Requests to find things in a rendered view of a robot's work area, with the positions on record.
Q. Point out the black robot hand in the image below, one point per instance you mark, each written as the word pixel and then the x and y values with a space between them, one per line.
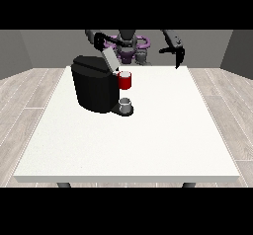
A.
pixel 99 42
pixel 180 54

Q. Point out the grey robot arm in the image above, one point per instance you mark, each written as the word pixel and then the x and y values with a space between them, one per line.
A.
pixel 172 37
pixel 89 34

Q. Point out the pale grey machine lid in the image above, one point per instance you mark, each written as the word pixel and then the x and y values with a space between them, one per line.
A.
pixel 110 58

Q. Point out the small grey coffee pod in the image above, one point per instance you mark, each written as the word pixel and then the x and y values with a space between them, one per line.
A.
pixel 141 58

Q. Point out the black coffee machine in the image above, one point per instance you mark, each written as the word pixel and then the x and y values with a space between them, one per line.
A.
pixel 94 87

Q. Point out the red pod holder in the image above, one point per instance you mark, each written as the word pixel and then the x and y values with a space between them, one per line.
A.
pixel 125 83

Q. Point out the small grey cup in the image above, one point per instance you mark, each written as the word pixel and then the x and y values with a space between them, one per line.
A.
pixel 125 105

